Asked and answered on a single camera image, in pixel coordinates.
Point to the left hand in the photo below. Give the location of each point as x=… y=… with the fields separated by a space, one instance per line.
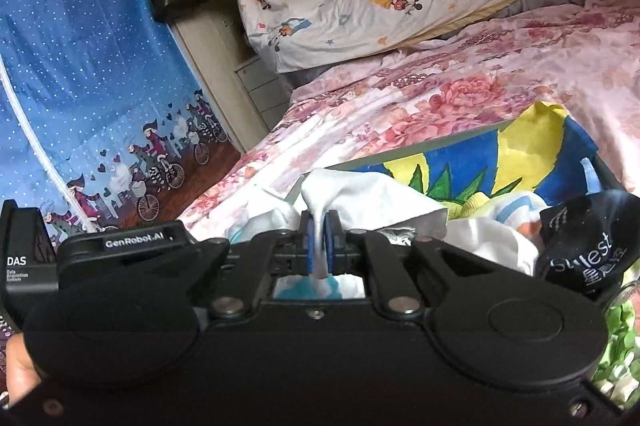
x=21 y=374

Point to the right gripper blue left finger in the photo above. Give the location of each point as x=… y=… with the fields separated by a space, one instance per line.
x=307 y=240

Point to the navy blue sock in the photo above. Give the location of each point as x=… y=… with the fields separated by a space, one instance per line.
x=589 y=242

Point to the white cloth with blue fringe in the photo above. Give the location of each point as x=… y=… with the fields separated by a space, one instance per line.
x=295 y=287

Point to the white drawer cabinet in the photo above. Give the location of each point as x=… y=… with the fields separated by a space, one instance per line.
x=267 y=90

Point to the pink floral bedsheet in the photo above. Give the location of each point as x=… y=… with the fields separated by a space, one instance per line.
x=585 y=58

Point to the blue fabric wardrobe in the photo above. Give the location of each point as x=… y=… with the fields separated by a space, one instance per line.
x=104 y=124

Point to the blue yellow storage box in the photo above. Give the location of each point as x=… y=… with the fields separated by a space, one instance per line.
x=543 y=151

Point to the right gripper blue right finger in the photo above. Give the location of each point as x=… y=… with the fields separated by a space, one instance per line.
x=332 y=238

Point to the grey white cloth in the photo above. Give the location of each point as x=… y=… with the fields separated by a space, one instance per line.
x=368 y=201

